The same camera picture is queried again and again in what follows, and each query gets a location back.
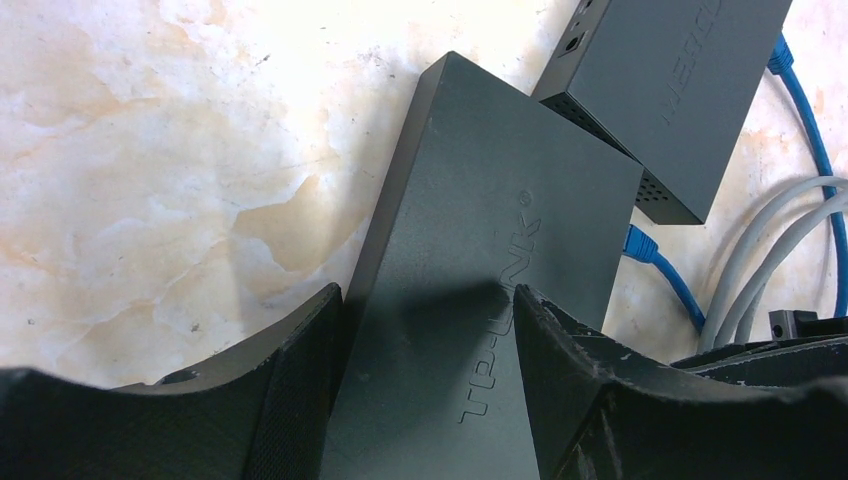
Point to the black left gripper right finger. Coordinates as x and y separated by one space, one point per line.
600 410

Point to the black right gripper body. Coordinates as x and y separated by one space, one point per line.
795 324

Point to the black network switch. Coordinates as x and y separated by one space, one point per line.
668 83

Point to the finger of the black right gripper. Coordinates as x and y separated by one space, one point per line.
771 364

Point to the black mat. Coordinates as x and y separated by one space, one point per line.
487 189

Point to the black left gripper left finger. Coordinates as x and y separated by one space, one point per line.
257 410

